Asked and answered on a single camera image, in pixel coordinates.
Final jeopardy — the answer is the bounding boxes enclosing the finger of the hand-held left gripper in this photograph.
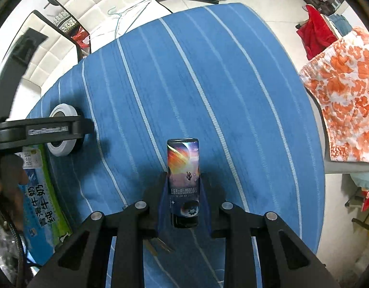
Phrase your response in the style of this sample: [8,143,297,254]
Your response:
[24,115,95,151]

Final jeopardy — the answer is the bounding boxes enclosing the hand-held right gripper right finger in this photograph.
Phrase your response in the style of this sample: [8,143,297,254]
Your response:
[199,171,343,288]

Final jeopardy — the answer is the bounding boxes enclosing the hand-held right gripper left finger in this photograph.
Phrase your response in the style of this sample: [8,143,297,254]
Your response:
[27,171,171,288]

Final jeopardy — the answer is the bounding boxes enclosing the round white rimmed tin lid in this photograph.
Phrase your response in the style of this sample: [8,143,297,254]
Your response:
[46,103,84,157]

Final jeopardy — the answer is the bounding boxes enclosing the galaxy print lighter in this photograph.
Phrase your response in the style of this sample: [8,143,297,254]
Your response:
[167,138,201,229]

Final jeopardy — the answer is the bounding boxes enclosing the blue cardboard box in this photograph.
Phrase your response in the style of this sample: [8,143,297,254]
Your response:
[14,143,73,265]

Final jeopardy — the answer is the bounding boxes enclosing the person's left hand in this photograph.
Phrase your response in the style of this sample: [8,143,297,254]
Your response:
[0,153,28,232]

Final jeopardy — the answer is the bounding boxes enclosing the white quilted chair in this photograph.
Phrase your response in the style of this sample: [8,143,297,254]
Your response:
[49,0,173,42]
[0,10,83,121]

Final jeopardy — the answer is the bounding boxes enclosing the red plastic bag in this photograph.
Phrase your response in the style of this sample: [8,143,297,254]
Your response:
[71,25,92,55]

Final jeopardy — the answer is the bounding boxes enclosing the blue striped tablecloth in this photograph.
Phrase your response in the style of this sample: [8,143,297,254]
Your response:
[24,2,327,288]

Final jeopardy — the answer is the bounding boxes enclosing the black white patterned bag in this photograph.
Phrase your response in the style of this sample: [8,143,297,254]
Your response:
[52,10,79,36]

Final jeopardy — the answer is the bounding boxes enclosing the grey chair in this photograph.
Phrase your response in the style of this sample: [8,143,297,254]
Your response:
[323,142,369,176]

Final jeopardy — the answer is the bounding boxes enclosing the orange floral cloth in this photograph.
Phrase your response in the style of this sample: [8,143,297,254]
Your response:
[299,26,369,164]

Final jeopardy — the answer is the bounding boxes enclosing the red cloth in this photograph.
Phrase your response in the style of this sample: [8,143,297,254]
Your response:
[296,4,339,61]

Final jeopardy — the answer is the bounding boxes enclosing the blue cloth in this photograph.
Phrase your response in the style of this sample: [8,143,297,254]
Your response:
[328,13,354,37]

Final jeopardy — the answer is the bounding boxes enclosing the white wire hanger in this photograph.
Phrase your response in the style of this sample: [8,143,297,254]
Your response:
[88,0,150,44]

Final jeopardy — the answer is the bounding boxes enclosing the blue wire hanger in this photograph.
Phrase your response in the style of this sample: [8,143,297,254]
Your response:
[108,0,159,38]

